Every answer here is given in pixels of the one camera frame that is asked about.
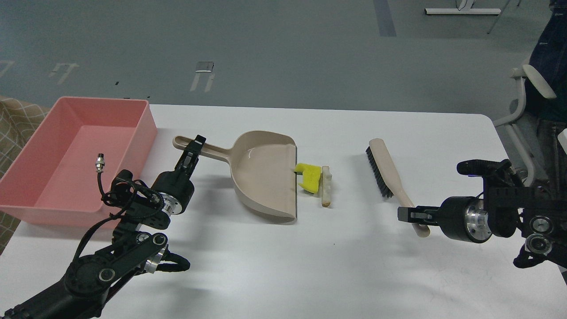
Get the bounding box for white table base frame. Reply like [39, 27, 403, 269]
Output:
[423, 0, 512, 16]

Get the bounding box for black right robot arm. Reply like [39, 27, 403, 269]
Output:
[397, 159, 567, 269]

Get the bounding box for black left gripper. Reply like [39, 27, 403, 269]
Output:
[151, 135, 206, 215]

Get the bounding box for yellow sponge piece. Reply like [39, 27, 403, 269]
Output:
[294, 163, 322, 194]

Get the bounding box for person in dark clothes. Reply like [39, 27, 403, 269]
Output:
[526, 0, 567, 179]

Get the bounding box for beige hand brush black bristles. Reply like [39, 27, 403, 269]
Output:
[365, 138, 431, 238]

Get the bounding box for beige plastic dustpan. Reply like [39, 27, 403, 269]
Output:
[172, 130, 298, 224]

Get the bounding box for pink plastic bin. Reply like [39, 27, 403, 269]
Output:
[0, 97, 157, 227]

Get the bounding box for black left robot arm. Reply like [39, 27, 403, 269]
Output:
[3, 135, 206, 319]

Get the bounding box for beige checkered cloth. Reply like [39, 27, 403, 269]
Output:
[0, 95, 50, 255]

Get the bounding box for white office chair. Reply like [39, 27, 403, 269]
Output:
[496, 65, 566, 197]

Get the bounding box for white foam stick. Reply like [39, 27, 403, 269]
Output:
[321, 166, 333, 207]

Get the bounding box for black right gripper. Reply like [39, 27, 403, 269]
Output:
[397, 196, 492, 244]

